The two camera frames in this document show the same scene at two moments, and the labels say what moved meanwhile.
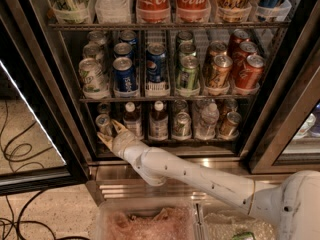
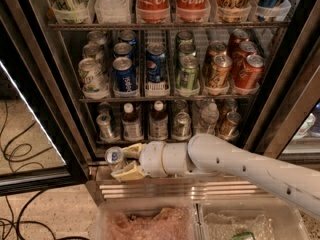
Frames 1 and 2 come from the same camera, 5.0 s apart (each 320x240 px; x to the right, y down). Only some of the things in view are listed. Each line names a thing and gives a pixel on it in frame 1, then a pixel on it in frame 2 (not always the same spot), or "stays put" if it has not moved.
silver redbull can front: (103, 122) to (113, 155)
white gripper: (122, 140) to (152, 159)
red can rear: (238, 37) stays put
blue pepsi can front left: (124, 75) stays put
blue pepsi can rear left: (129, 36) stays put
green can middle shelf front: (188, 74) stays put
